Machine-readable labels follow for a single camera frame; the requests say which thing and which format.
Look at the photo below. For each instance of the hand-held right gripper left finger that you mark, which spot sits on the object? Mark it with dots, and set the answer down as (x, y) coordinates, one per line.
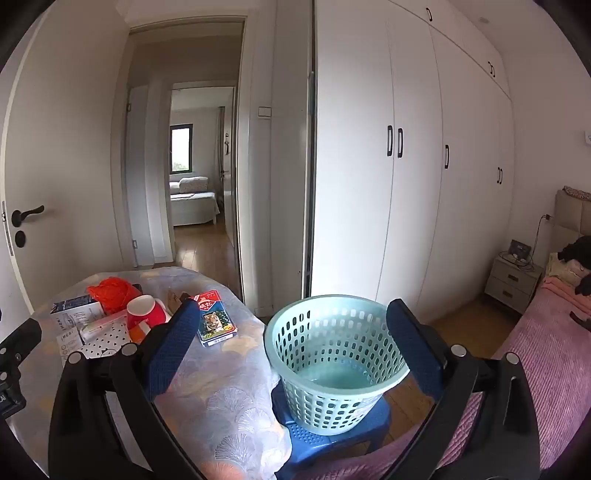
(173, 346)

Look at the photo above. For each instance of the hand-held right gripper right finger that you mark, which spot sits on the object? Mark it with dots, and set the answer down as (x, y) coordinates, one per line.
(413, 350)

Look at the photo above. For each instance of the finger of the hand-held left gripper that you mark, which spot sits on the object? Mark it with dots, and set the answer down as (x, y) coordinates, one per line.
(21, 339)

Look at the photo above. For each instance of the white milk carton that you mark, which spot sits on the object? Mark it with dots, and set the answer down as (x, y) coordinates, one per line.
(74, 307)

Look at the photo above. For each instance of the red plastic bag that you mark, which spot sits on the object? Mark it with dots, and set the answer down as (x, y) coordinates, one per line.
(111, 293)

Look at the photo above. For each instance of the light blue plastic basket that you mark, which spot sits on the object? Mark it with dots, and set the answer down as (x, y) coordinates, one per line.
(332, 376)

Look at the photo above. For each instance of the red cup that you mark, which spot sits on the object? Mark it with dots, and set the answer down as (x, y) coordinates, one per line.
(152, 316)

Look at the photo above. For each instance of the orange packet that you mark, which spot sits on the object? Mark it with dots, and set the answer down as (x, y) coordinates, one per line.
(138, 333)

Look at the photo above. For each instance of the brown object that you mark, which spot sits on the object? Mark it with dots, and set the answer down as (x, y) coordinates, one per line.
(176, 301)

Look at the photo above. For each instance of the small white printed box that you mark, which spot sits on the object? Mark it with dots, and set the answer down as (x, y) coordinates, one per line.
(67, 344)

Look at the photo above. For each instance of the tiger print card box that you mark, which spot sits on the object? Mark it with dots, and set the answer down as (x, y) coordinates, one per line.
(214, 323)

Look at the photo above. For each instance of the floral tablecloth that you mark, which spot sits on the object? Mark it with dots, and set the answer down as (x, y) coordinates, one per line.
(221, 392)

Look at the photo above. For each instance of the white polka dot paper bag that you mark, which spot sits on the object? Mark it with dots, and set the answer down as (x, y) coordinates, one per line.
(106, 344)

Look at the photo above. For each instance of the pink tube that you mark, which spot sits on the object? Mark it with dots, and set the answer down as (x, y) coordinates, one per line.
(99, 324)

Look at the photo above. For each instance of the black door lock knob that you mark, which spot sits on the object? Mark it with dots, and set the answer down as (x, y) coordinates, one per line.
(20, 238)

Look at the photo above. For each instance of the white nightstand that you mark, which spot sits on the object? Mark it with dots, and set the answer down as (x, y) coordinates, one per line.
(510, 281)

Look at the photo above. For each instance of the pink quilted bedspread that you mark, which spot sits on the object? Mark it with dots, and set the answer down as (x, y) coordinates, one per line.
(545, 350)

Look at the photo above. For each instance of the blue plastic stool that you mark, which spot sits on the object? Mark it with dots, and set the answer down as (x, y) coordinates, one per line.
(318, 450)

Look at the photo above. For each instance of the white wardrobe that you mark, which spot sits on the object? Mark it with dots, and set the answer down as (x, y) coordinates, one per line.
(415, 207)

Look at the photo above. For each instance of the white bed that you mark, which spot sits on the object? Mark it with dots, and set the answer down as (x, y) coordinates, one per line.
(191, 203)

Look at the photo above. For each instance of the small dark device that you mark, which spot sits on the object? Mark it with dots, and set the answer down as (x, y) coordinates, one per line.
(521, 249)

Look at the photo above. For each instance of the folded pink blanket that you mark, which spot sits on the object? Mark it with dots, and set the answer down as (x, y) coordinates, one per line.
(565, 293)

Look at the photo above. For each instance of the folded beige blanket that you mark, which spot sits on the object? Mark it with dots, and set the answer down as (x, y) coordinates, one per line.
(565, 272)

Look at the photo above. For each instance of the black cloth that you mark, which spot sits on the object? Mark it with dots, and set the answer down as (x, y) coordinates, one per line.
(577, 251)

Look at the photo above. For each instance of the dark framed window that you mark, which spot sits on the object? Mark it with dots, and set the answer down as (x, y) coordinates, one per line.
(180, 147)

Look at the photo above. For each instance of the beige padded headboard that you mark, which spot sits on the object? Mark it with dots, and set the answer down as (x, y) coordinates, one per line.
(570, 217)

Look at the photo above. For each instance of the white door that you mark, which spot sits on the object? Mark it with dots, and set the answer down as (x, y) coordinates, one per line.
(69, 138)

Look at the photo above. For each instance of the patterned cloth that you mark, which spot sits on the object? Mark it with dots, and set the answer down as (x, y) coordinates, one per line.
(577, 193)

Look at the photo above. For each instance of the white light switch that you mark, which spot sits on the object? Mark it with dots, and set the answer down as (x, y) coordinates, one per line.
(265, 111)

